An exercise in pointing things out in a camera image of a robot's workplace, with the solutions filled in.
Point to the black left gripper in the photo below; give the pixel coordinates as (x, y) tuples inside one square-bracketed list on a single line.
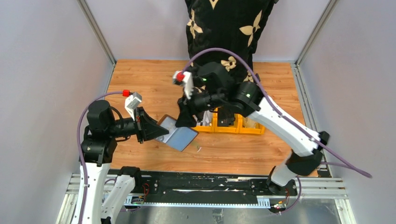
[(147, 126)]

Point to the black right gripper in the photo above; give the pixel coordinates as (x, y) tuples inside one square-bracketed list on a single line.
[(187, 108)]

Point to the brown leather card holder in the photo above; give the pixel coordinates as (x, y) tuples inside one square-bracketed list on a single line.
[(178, 138)]

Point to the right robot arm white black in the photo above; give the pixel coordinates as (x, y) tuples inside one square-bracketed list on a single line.
[(211, 86)]

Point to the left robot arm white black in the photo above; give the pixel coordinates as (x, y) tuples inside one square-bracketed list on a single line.
[(97, 147)]

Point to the yellow bin left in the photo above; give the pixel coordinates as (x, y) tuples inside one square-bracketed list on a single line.
[(204, 129)]

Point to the yellow bin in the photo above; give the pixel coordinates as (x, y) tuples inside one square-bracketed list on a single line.
[(204, 129), (248, 126), (226, 122)]

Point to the yellow bin middle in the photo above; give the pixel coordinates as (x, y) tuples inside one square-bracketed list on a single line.
[(226, 122)]

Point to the yellow bin right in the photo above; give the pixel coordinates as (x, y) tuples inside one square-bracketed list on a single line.
[(248, 126)]

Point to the black floral blanket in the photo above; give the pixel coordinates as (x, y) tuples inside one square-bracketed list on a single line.
[(235, 25)]

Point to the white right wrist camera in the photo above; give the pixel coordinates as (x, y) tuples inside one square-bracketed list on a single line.
[(184, 79)]

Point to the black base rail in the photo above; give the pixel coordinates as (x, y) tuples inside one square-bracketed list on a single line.
[(208, 188)]

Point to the aluminium frame rail left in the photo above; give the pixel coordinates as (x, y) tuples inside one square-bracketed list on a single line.
[(97, 31)]

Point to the aluminium frame rail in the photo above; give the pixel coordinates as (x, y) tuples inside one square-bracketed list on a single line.
[(303, 96), (97, 31)]

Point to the aluminium frame rail right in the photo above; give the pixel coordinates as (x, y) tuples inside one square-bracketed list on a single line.
[(303, 96)]

